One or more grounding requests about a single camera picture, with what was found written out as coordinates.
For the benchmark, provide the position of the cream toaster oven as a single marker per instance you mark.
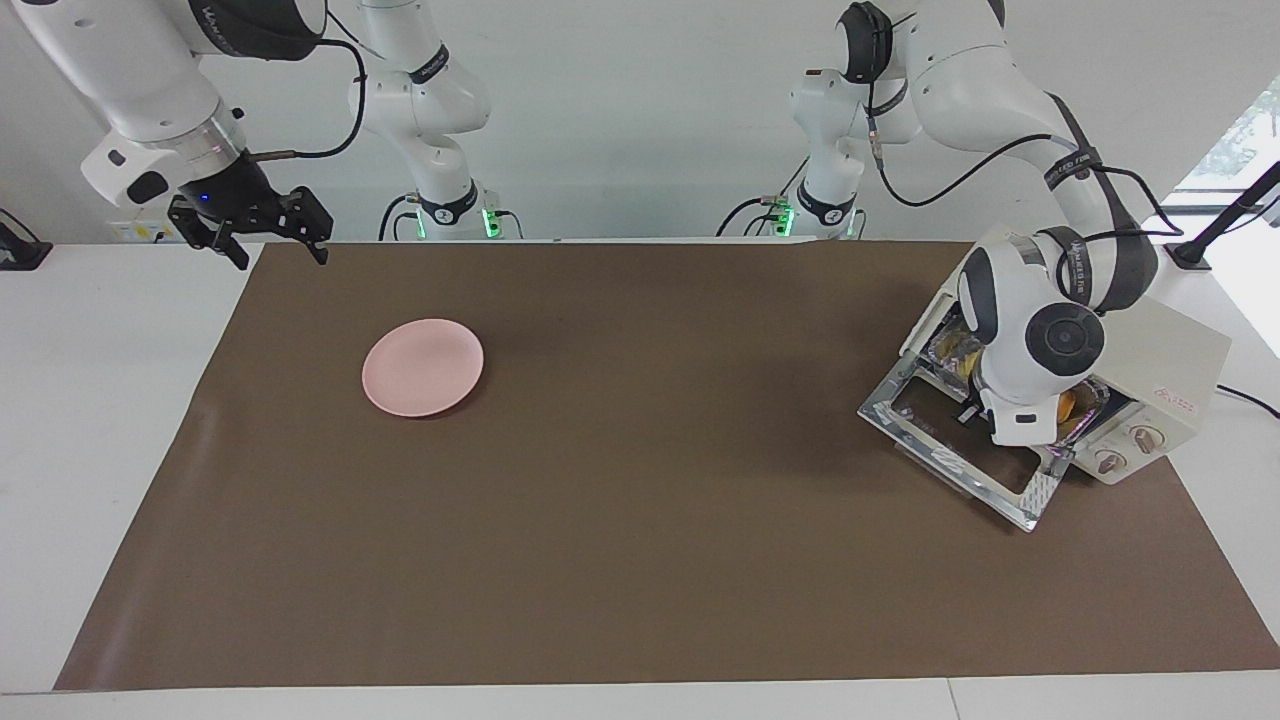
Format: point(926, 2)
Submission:
point(1170, 360)

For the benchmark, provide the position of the brown table mat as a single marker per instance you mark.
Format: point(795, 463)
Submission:
point(680, 500)

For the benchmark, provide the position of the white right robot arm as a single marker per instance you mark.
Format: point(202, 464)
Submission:
point(140, 70)

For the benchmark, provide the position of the cream oven knob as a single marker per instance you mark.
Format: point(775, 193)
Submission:
point(1111, 461)
point(1147, 437)

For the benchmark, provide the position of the glass oven door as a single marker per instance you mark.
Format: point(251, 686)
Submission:
point(900, 420)

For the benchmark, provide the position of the sliced orange bread loaf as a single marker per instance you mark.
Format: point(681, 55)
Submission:
point(970, 355)

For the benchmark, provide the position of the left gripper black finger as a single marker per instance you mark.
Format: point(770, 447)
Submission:
point(970, 412)

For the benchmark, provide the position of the aluminium foil tray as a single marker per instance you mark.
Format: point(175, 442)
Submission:
point(945, 350)

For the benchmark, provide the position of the white wall socket strip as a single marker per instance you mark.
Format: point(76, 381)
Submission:
point(130, 230)

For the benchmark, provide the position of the black camera stand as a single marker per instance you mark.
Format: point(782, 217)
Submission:
point(1225, 218)

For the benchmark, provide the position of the black table clamp mount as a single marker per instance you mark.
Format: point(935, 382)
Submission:
point(20, 252)

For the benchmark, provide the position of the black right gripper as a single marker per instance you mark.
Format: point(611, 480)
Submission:
point(235, 200)

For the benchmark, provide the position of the pink round plate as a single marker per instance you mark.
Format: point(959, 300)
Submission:
point(422, 368)

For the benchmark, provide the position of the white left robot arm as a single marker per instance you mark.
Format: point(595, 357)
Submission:
point(1060, 340)

